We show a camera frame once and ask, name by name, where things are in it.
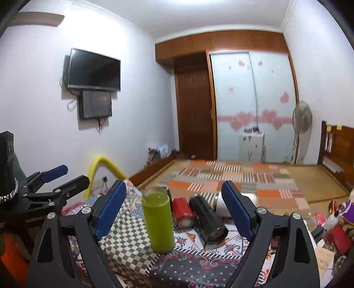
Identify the woven straw mat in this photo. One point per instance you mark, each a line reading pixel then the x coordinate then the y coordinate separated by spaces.
pixel 318 180

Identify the patchwork mat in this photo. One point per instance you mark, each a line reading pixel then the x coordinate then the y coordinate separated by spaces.
pixel 235 171

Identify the wall-mounted television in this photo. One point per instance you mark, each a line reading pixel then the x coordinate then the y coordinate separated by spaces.
pixel 94 69

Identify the pile of bags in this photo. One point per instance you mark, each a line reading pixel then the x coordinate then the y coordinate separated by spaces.
pixel 158 153

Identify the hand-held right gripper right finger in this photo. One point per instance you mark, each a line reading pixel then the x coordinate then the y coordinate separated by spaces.
pixel 237 211

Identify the black cup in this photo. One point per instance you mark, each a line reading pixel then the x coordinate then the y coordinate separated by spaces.
pixel 206 218

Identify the checkered cloth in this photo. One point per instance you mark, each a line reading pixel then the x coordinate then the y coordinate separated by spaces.
pixel 130 249

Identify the brown wooden door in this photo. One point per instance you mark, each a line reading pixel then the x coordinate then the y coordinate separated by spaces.
pixel 195 110

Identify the wooden wardrobe with sliding doors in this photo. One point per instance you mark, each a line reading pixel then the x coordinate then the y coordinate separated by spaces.
pixel 235 44

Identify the white cup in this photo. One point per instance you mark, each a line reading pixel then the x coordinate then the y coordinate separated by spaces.
pixel 220 205

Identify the small black monitor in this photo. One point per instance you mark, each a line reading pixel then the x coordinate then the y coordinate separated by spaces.
pixel 95 104

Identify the orange cloth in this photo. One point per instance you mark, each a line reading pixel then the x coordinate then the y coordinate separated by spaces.
pixel 12 257

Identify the beige cardboard sheet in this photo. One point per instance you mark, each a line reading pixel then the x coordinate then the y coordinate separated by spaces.
pixel 325 263

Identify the small white cabinet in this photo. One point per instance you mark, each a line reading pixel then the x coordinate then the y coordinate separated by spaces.
pixel 252 146

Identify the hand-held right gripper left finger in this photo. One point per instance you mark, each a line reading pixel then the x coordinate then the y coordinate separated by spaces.
pixel 110 211

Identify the green cup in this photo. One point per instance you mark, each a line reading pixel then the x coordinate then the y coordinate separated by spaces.
pixel 159 221

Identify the red bag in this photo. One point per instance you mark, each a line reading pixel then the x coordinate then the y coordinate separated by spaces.
pixel 338 239

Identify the yellow foam tube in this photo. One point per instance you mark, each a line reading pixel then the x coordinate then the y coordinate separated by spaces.
pixel 106 163

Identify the white standing fan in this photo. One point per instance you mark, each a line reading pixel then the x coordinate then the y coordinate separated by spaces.
pixel 302 116

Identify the red cup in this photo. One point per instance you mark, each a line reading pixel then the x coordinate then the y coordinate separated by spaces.
pixel 183 213

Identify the white plastic bottle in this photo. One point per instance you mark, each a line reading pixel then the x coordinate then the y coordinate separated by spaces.
pixel 331 223

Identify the wooden bed rail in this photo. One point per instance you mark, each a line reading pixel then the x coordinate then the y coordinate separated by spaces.
pixel 150 169

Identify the wooden headboard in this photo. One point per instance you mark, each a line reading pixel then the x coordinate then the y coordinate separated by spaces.
pixel 341 149

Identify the floral patterned tablecloth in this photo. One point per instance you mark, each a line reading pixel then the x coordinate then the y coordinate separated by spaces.
pixel 193 265

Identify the purple toy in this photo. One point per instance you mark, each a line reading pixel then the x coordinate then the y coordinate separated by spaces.
pixel 347 210

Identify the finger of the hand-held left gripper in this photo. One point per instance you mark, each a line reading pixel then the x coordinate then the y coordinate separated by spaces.
pixel 74 185
pixel 55 171

